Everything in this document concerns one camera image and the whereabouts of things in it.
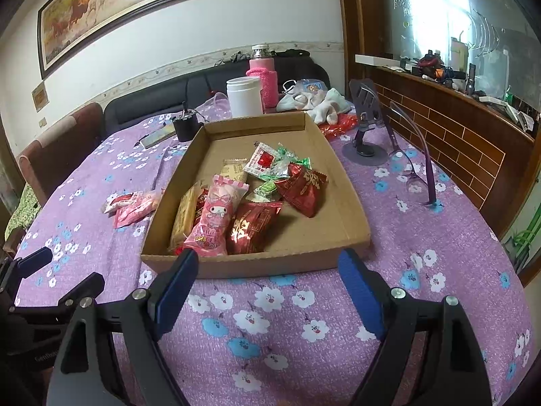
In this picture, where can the purple floral tablecloth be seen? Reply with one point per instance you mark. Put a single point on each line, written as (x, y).
(422, 304)

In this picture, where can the pink character snack packet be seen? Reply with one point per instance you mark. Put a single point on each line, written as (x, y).
(215, 215)

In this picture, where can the red black tool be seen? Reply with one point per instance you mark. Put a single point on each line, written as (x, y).
(429, 65)

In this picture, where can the blue yellow notebook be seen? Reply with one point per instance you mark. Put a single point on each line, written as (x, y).
(158, 137)

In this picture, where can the small framed wall plaque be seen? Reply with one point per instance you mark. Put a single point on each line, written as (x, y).
(39, 98)

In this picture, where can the red plastic bag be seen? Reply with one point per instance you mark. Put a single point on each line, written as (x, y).
(338, 129)

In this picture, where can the black pen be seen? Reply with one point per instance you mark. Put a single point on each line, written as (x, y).
(140, 141)

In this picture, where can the wooden stool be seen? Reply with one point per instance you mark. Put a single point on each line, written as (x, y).
(12, 243)

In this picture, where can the dark red snack bag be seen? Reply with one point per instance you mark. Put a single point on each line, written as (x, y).
(253, 230)
(302, 190)

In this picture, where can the shallow cardboard tray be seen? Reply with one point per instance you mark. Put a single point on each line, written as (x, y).
(329, 220)

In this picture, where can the clear plastic cup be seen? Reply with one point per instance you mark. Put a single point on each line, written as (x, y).
(217, 108)

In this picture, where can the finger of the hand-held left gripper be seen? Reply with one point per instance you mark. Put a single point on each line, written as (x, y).
(84, 287)
(36, 260)

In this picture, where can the pink sleeved bottle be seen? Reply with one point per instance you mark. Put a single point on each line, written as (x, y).
(263, 80)

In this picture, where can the white red-print snack packet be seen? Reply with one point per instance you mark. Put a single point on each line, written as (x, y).
(262, 160)

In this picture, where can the dark clothes pile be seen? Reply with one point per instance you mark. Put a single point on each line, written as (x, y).
(287, 55)

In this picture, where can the grey phone stand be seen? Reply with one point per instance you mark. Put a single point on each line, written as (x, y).
(365, 152)

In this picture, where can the white flat box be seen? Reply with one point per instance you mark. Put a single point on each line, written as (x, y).
(372, 60)

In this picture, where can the framed horse painting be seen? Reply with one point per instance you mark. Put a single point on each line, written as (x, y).
(114, 17)

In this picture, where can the yellow biscuit packet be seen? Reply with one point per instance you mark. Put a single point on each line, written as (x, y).
(184, 220)
(234, 171)

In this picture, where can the wall mirror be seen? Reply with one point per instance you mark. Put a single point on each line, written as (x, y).
(443, 17)

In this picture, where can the green patterned cushion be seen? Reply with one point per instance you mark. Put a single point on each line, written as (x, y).
(21, 215)

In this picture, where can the wooden sideboard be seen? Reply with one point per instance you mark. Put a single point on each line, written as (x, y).
(465, 156)

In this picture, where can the black round pot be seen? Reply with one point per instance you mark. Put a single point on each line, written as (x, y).
(187, 127)

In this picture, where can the black leather sofa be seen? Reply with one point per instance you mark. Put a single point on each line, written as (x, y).
(139, 105)

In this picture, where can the black flashlight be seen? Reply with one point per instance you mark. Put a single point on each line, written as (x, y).
(470, 78)

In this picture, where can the white plastic jar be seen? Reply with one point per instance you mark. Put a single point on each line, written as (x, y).
(244, 97)

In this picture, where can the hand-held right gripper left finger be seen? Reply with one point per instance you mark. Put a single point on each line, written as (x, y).
(175, 296)

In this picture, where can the brown armchair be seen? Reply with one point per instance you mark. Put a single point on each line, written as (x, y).
(59, 152)

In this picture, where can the small red snack packet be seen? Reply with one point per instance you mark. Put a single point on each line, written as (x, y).
(202, 205)

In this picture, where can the white cloth bundle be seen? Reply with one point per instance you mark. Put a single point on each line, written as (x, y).
(325, 105)

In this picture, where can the purple translucent eyeglasses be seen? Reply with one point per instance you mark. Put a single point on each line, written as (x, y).
(416, 182)

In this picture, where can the blue printed packet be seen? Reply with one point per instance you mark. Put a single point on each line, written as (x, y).
(310, 89)

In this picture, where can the small white red sachet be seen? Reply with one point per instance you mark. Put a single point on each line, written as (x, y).
(118, 203)

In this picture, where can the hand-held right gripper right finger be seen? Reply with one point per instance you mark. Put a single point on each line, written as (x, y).
(359, 300)

